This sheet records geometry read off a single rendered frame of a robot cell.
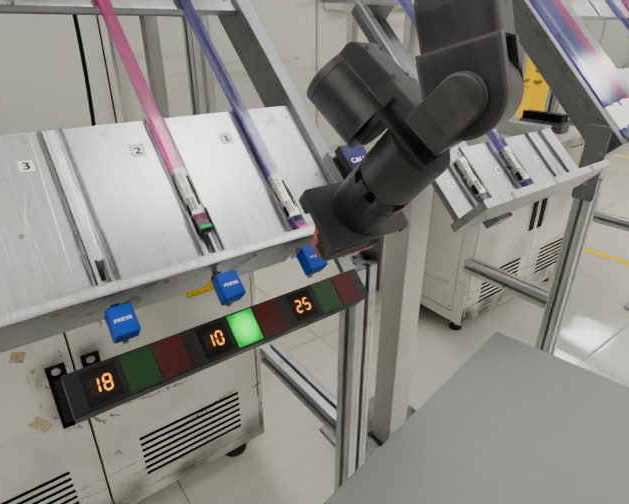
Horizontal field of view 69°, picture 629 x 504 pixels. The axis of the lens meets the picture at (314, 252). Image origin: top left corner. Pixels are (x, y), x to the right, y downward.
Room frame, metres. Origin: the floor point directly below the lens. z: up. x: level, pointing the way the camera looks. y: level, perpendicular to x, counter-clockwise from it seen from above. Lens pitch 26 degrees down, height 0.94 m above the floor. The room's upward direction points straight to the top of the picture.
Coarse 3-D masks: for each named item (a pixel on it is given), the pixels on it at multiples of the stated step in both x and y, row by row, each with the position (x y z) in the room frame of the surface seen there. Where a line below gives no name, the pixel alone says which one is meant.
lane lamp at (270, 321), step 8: (264, 304) 0.43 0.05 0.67; (272, 304) 0.43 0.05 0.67; (256, 312) 0.42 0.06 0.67; (264, 312) 0.42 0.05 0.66; (272, 312) 0.43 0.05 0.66; (264, 320) 0.42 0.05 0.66; (272, 320) 0.42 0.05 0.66; (280, 320) 0.42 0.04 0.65; (264, 328) 0.41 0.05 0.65; (272, 328) 0.41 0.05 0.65; (280, 328) 0.42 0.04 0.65; (264, 336) 0.40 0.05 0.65
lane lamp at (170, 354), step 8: (176, 336) 0.37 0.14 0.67; (152, 344) 0.36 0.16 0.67; (160, 344) 0.36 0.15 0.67; (168, 344) 0.36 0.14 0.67; (176, 344) 0.37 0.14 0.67; (160, 352) 0.35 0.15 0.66; (168, 352) 0.36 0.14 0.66; (176, 352) 0.36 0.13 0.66; (184, 352) 0.36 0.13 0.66; (160, 360) 0.35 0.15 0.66; (168, 360) 0.35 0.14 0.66; (176, 360) 0.35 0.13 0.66; (184, 360) 0.36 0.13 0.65; (160, 368) 0.34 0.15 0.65; (168, 368) 0.35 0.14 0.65; (176, 368) 0.35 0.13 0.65; (184, 368) 0.35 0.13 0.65; (168, 376) 0.34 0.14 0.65
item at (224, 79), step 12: (180, 0) 0.72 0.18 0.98; (192, 12) 0.71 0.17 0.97; (192, 24) 0.70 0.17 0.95; (204, 36) 0.68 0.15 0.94; (204, 48) 0.67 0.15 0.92; (216, 60) 0.66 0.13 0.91; (216, 72) 0.65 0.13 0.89; (228, 84) 0.63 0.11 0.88; (228, 96) 0.62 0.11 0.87; (240, 108) 0.61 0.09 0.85; (240, 120) 0.60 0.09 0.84; (252, 120) 0.60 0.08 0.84; (252, 132) 0.59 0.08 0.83; (252, 144) 0.58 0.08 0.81; (264, 144) 0.58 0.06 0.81; (264, 156) 0.56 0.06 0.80; (264, 168) 0.56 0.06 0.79; (276, 168) 0.56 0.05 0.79; (300, 216) 0.51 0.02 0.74
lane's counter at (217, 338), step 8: (200, 328) 0.39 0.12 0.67; (208, 328) 0.39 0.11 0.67; (216, 328) 0.39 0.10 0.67; (224, 328) 0.40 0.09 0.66; (200, 336) 0.38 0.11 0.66; (208, 336) 0.38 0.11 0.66; (216, 336) 0.39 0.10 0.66; (224, 336) 0.39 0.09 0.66; (208, 344) 0.38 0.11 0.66; (216, 344) 0.38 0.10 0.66; (224, 344) 0.38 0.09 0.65; (232, 344) 0.38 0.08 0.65; (208, 352) 0.37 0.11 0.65; (216, 352) 0.37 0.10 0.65
